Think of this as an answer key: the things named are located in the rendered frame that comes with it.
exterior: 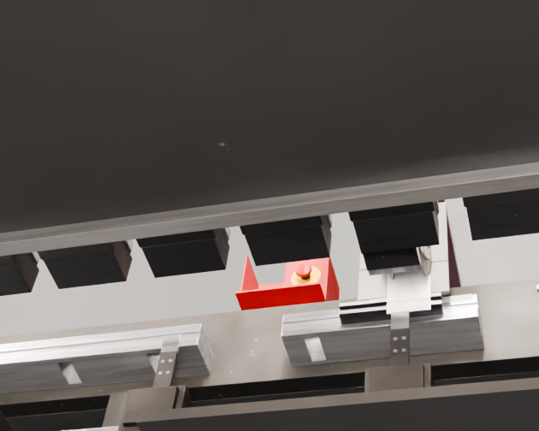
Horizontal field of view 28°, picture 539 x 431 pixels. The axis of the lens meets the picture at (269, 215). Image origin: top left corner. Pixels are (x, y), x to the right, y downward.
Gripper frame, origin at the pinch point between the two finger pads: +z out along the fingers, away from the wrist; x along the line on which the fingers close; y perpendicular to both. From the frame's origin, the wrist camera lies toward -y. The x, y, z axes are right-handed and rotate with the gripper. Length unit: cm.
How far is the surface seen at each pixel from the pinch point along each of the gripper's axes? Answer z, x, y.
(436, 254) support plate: -2.5, 5.5, -4.0
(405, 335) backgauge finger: 11.2, -0.6, 12.7
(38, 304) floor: 5, -153, -149
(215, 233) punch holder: -12.4, -31.3, 24.9
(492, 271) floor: 11, 10, -141
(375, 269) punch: -1.7, -4.8, 12.7
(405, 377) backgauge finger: 17.2, -0.1, 24.3
